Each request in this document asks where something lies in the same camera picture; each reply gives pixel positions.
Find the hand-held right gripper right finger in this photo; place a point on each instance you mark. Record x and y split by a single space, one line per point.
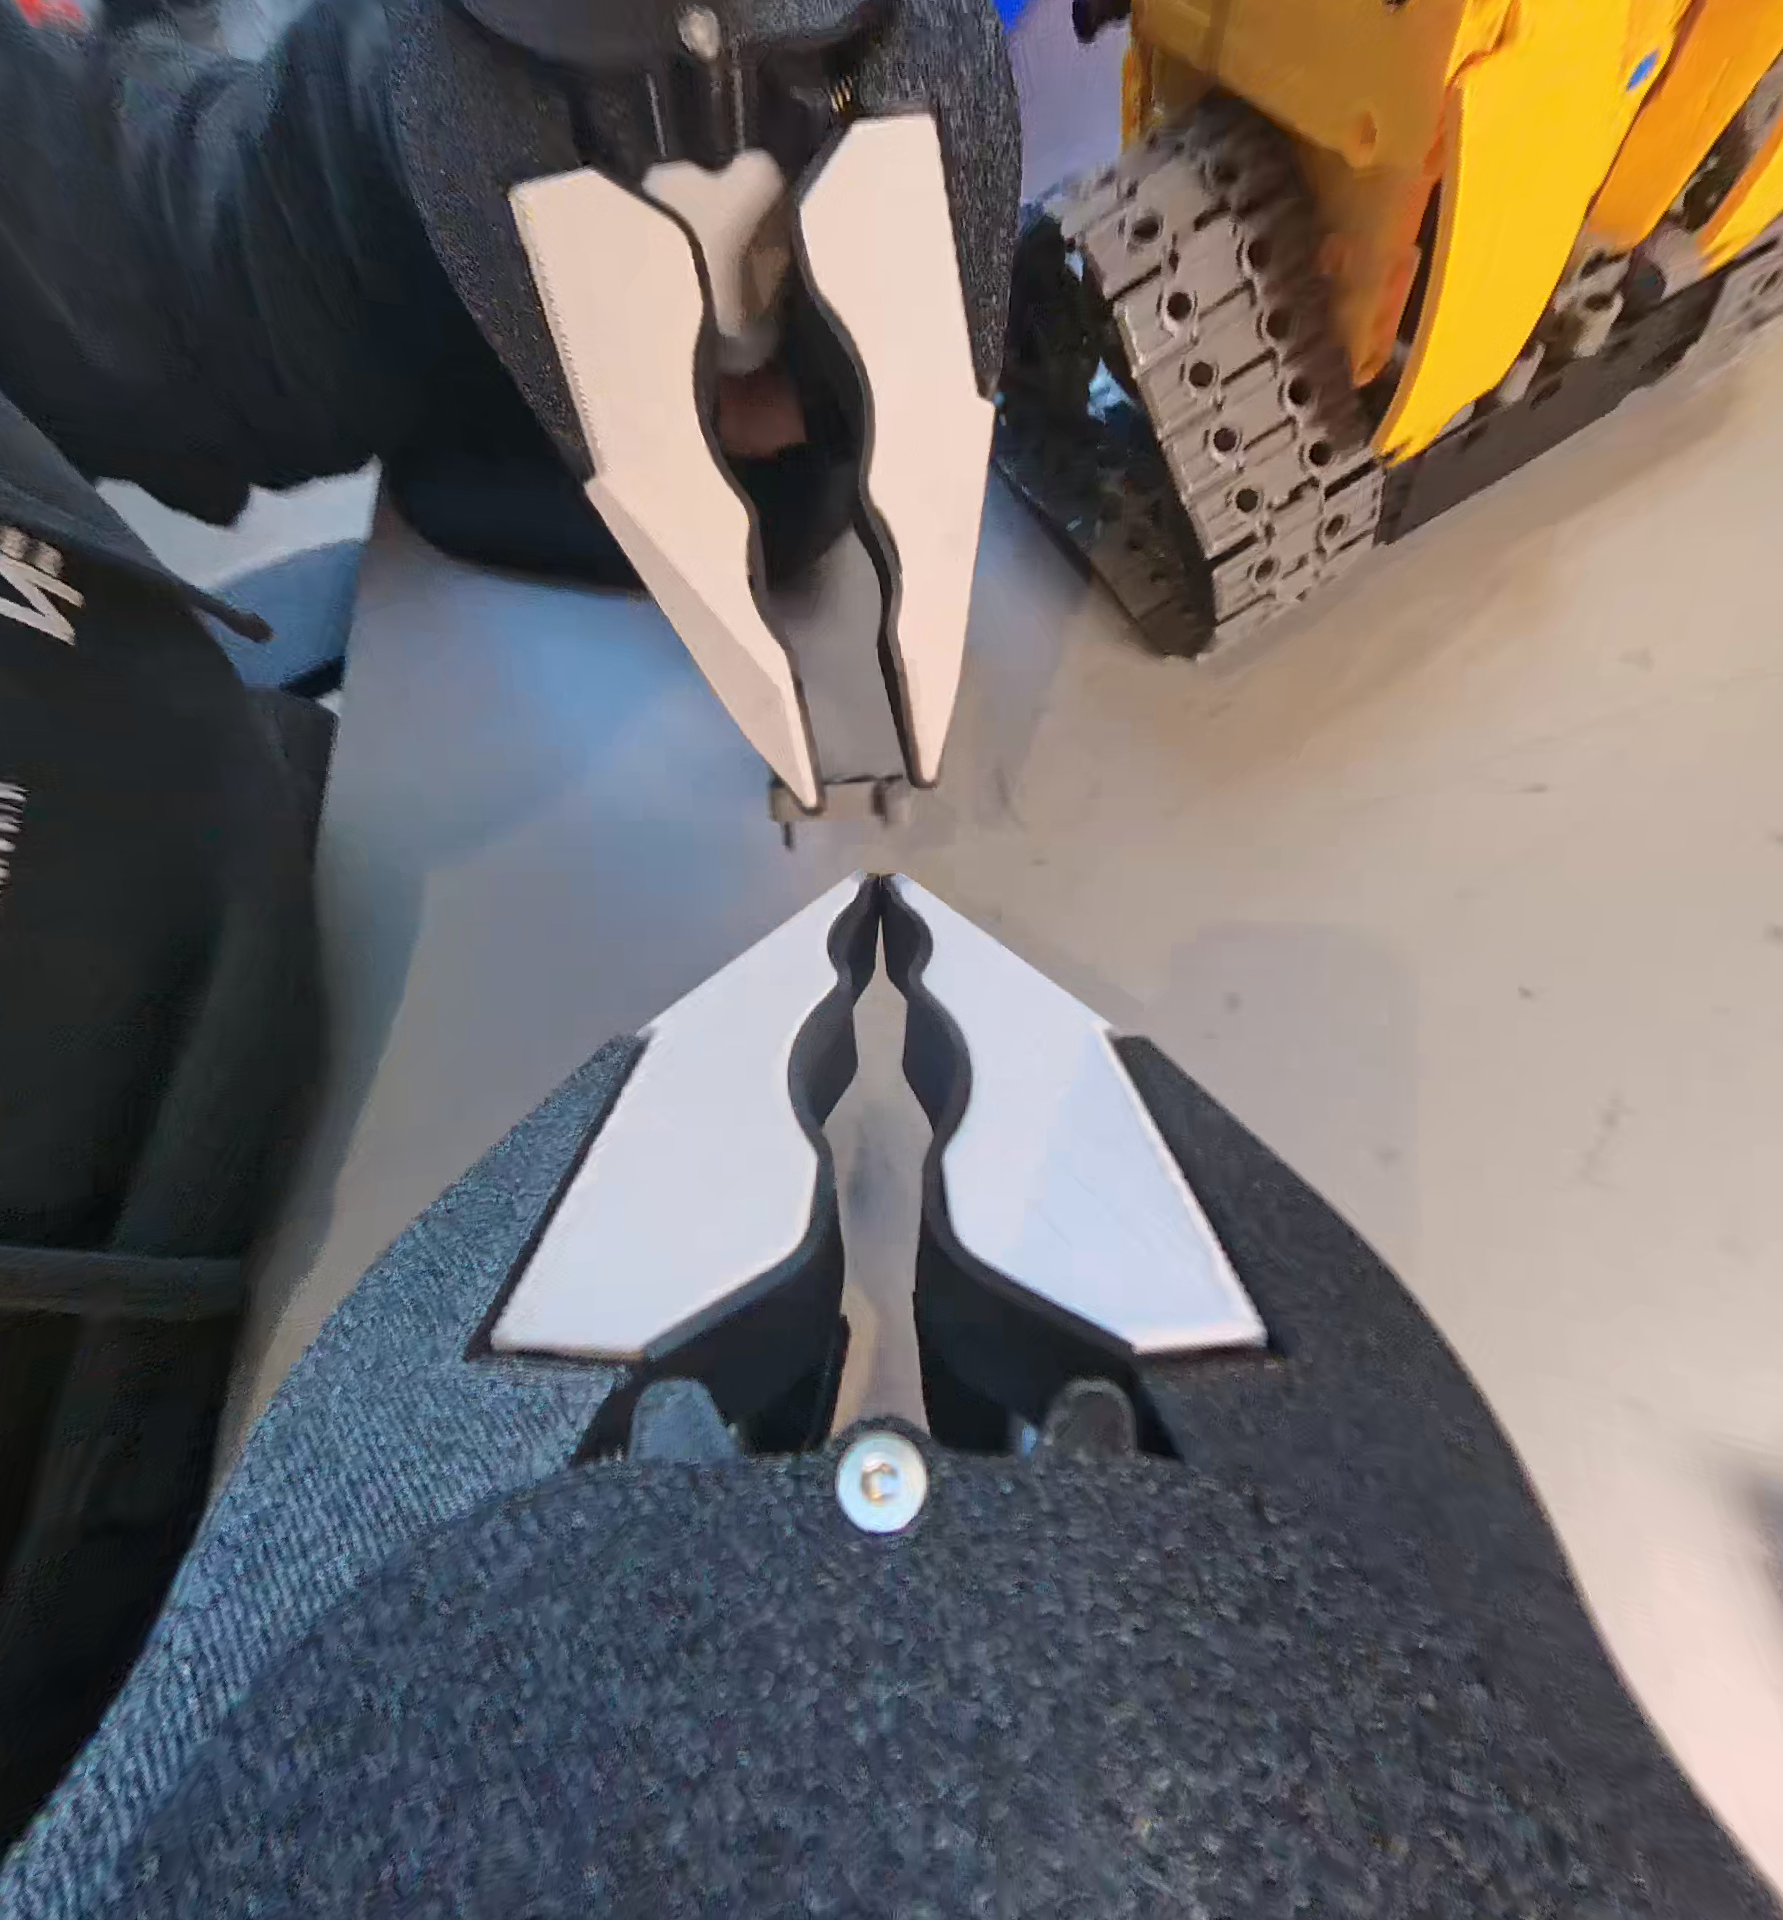
1088 1171

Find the small grey connector piece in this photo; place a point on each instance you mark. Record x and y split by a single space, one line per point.
799 794

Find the blue-grey chair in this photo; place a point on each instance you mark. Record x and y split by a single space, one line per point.
293 631

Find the yellow toy tracked robot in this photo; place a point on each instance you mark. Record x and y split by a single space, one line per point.
1433 241

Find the person's left hand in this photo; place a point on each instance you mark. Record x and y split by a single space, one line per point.
763 404

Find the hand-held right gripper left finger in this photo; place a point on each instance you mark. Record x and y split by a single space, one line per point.
682 1171

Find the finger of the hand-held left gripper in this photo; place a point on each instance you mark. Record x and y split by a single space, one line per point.
924 391
637 362

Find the grey desk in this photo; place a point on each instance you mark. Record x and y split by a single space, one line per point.
1433 989

